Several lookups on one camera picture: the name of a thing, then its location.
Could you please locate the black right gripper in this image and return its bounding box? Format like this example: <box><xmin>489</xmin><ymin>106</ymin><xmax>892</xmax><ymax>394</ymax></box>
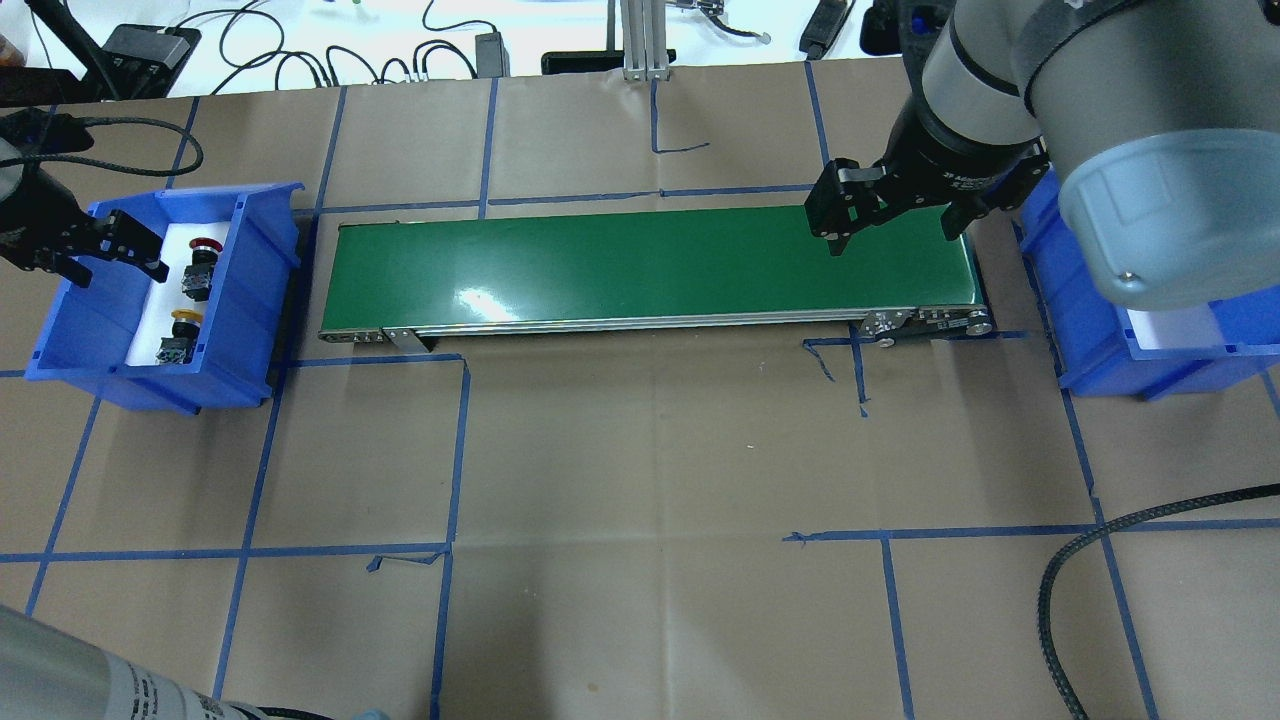
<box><xmin>804</xmin><ymin>95</ymin><xmax>1050</xmax><ymax>258</ymax></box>

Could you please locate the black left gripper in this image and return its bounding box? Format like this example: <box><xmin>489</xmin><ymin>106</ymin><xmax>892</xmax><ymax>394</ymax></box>
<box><xmin>1</xmin><ymin>165</ymin><xmax>170</xmax><ymax>288</ymax></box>

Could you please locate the red push button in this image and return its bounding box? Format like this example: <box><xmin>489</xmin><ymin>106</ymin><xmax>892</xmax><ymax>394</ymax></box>
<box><xmin>180</xmin><ymin>236</ymin><xmax>223</xmax><ymax>302</ymax></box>

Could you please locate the yellow push button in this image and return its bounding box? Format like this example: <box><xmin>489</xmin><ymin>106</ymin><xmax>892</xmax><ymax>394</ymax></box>
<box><xmin>155</xmin><ymin>309</ymin><xmax>204</xmax><ymax>365</ymax></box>

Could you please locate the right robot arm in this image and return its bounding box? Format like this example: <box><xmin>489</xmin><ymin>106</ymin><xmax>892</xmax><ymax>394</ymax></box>
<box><xmin>804</xmin><ymin>1</ymin><xmax>1279</xmax><ymax>311</ymax></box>

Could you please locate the white foam pad left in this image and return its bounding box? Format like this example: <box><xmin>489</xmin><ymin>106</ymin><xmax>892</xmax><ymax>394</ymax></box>
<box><xmin>124</xmin><ymin>222</ymin><xmax>230</xmax><ymax>366</ymax></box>

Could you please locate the white foam pad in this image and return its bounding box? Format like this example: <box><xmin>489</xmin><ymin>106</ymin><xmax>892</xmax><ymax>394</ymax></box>
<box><xmin>1126</xmin><ymin>304</ymin><xmax>1226</xmax><ymax>351</ymax></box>
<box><xmin>124</xmin><ymin>222</ymin><xmax>230</xmax><ymax>366</ymax></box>

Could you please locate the green conveyor belt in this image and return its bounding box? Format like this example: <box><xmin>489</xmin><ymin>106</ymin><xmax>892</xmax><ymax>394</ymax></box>
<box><xmin>316</xmin><ymin>206</ymin><xmax>995</xmax><ymax>345</ymax></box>

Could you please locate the blue bin left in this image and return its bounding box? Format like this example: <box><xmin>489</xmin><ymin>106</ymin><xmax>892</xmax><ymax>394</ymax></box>
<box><xmin>23</xmin><ymin>182</ymin><xmax>302</xmax><ymax>414</ymax></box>

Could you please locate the blue bin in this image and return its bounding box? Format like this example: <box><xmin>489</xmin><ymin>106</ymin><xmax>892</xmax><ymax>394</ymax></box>
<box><xmin>1018</xmin><ymin>169</ymin><xmax>1279</xmax><ymax>401</ymax></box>
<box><xmin>23</xmin><ymin>182</ymin><xmax>302</xmax><ymax>414</ymax></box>

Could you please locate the blue bin right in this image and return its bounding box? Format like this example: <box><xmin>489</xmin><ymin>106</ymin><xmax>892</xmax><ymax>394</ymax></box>
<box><xmin>1018</xmin><ymin>169</ymin><xmax>1279</xmax><ymax>401</ymax></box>

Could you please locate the white foam pad right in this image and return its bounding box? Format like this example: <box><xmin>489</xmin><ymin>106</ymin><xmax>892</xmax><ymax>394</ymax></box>
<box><xmin>1126</xmin><ymin>304</ymin><xmax>1226</xmax><ymax>351</ymax></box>

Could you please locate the black power adapter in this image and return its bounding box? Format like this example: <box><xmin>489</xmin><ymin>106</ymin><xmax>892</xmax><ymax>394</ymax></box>
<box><xmin>474</xmin><ymin>31</ymin><xmax>511</xmax><ymax>78</ymax></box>

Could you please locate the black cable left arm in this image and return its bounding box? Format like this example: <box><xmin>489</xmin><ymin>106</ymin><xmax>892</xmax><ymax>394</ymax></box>
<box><xmin>60</xmin><ymin>117</ymin><xmax>205</xmax><ymax>178</ymax></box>

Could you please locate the aluminium frame post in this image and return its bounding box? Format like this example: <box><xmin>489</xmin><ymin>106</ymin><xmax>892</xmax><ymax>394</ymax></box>
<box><xmin>618</xmin><ymin>0</ymin><xmax>671</xmax><ymax>82</ymax></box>

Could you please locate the black braided cable right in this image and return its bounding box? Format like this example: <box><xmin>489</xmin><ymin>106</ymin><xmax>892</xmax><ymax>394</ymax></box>
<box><xmin>1037</xmin><ymin>484</ymin><xmax>1280</xmax><ymax>720</ymax></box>

